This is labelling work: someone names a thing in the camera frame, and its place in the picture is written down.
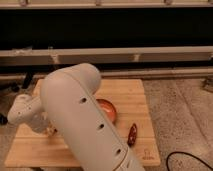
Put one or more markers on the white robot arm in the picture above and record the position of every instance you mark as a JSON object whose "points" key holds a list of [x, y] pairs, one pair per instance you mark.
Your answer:
{"points": [[67, 97]]}

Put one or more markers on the grey metal rail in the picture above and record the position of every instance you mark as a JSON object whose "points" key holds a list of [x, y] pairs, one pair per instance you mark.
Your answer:
{"points": [[27, 57]]}

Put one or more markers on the dark brown eraser block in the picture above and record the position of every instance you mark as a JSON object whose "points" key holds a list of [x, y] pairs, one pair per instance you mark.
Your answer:
{"points": [[52, 131]]}

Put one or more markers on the dark red chili pepper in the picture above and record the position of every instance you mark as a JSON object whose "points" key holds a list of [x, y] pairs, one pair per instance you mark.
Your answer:
{"points": [[132, 135]]}

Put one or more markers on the orange bowl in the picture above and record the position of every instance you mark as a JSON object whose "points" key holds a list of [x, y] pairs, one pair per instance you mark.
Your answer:
{"points": [[109, 109]]}

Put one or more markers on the white ribbed gripper body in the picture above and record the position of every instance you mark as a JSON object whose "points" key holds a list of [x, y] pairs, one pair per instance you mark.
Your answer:
{"points": [[40, 123]]}

